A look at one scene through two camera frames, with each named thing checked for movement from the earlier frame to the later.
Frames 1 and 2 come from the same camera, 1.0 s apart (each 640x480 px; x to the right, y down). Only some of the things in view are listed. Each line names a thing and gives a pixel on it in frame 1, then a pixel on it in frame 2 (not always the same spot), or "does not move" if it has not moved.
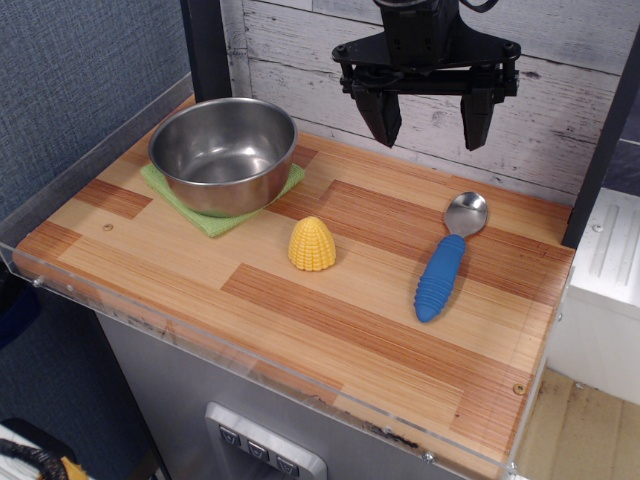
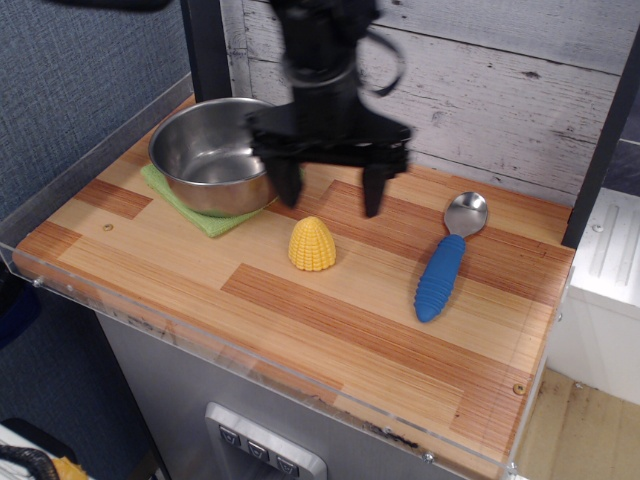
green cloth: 210,225 does not move
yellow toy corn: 311,245 does not move
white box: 596,336 does not move
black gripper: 426,48 to 325,126
